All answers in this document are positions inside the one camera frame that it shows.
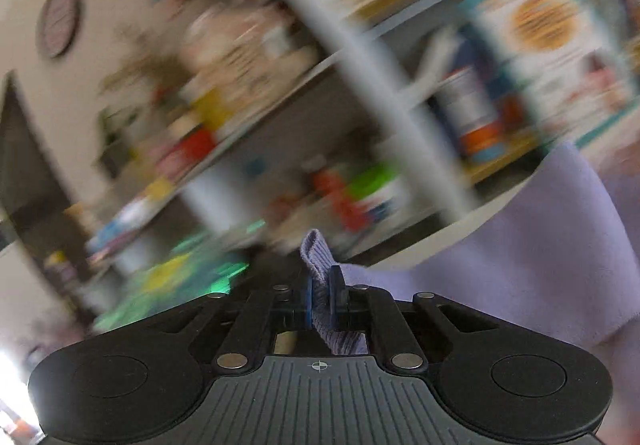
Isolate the purple and pink sweater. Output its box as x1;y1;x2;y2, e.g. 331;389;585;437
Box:
300;142;639;444

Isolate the white tub green lid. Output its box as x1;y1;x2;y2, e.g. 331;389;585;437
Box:
347;162;411;231

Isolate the white orange medicine box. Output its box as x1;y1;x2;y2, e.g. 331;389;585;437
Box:
436;66;506;163

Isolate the children's picture book teal border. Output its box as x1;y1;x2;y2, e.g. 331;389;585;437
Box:
461;0;639;147

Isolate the white bookshelf frame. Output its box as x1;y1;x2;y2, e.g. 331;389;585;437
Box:
74;0;640;246

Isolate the round wall plaque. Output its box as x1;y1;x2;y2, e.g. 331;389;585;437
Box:
36;0;85;60

